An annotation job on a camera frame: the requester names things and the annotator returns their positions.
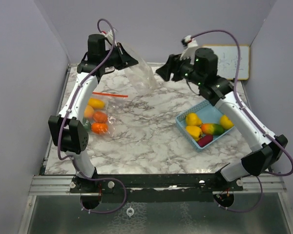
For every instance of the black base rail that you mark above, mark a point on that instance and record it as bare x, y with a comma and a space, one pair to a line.
150, 188

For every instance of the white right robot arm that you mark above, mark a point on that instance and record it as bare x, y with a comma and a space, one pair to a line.
265, 145

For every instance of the green orange toy mango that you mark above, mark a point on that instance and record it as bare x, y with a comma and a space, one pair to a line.
212, 129

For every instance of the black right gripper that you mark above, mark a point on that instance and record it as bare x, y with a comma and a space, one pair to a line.
172, 66

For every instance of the yellow toy lemon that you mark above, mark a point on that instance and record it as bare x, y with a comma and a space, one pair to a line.
225, 122

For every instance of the small whiteboard with writing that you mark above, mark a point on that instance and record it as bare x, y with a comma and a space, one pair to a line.
228, 60

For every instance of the orange yellow toy mango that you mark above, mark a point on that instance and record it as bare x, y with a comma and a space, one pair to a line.
96, 103

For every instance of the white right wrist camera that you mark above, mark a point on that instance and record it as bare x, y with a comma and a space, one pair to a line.
189, 49

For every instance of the purple toy eggplant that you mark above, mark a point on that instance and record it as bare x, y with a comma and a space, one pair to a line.
205, 140

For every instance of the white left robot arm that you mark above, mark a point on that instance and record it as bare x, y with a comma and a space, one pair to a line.
66, 128

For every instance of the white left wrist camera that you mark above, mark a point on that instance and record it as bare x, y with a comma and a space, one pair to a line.
108, 36

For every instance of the yellow toy pepper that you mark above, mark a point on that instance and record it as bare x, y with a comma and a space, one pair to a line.
195, 132
193, 120

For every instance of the orange toy pumpkin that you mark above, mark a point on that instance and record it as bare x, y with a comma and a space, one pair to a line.
100, 117

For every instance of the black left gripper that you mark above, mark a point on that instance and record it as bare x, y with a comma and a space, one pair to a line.
126, 60

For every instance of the light blue perforated basket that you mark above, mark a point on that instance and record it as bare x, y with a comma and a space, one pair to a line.
207, 113

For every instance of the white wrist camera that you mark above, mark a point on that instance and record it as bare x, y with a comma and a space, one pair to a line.
108, 36
189, 49

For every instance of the clear zip bag orange zipper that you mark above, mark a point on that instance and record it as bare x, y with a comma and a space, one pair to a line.
112, 104

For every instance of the aluminium frame rail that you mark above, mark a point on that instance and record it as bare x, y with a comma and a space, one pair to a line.
44, 185

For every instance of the orange toy pepper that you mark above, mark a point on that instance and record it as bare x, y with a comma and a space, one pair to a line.
88, 112

